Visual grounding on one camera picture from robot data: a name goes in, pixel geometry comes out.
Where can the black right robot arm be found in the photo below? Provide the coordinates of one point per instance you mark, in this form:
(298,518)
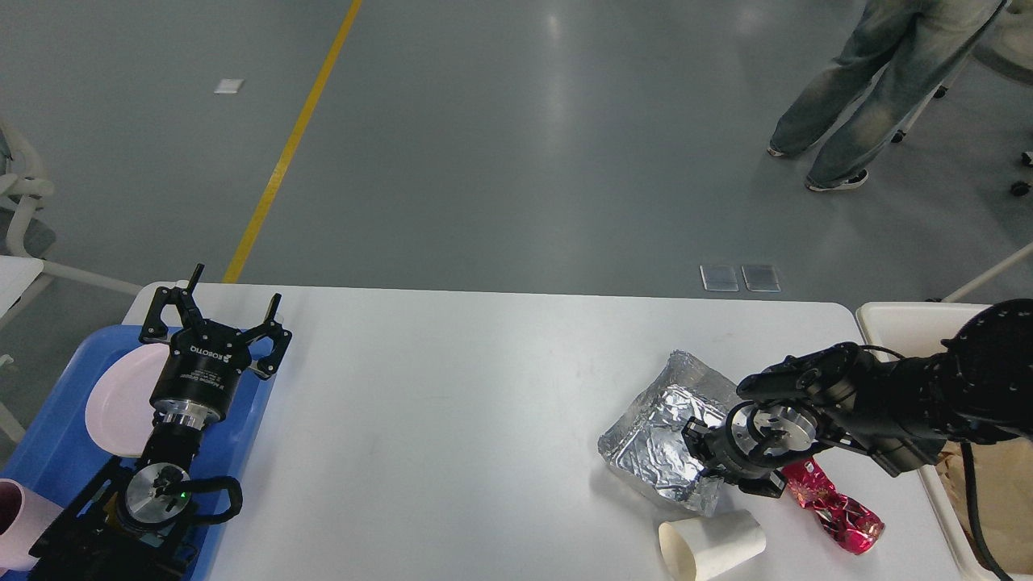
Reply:
(899,413)

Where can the person in jeans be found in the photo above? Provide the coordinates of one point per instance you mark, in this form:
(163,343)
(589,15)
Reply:
(898,53)

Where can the blue plastic tray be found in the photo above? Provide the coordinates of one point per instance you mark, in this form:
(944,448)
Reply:
(57,457)

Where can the brown paper bag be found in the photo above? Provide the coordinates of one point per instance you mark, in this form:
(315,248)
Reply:
(1004,502)

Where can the pink ribbed cup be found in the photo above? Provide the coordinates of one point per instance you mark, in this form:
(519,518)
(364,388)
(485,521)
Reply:
(25,515)

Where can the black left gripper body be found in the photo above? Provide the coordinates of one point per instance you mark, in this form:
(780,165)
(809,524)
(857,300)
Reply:
(197,385)

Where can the white waste bin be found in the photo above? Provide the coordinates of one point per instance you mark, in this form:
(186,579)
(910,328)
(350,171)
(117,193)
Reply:
(917,330)

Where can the white paper cup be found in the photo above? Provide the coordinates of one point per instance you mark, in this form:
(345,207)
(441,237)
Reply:
(703,548)

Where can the red crushed can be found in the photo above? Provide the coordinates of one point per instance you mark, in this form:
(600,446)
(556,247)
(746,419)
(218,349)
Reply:
(850,525)

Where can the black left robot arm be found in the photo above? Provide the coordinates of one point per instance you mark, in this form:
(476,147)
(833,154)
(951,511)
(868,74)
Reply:
(145,516)

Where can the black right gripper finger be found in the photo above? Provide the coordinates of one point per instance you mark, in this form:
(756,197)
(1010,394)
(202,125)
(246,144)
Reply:
(694,435)
(771,486)

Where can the white office chair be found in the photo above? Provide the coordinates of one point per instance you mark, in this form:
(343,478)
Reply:
(26,183)

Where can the pink plate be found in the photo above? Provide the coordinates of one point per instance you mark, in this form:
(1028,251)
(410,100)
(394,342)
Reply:
(118,413)

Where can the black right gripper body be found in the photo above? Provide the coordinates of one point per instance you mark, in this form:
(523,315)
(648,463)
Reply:
(757,439)

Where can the white wheeled stand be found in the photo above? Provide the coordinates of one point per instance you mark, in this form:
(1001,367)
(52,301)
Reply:
(1002,56)

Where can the white side table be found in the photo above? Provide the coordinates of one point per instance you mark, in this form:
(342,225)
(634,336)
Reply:
(17,275)

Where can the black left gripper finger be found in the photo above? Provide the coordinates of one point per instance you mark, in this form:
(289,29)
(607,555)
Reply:
(195,329)
(266,367)

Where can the aluminium foil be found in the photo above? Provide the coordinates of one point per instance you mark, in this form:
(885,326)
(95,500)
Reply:
(645,448)

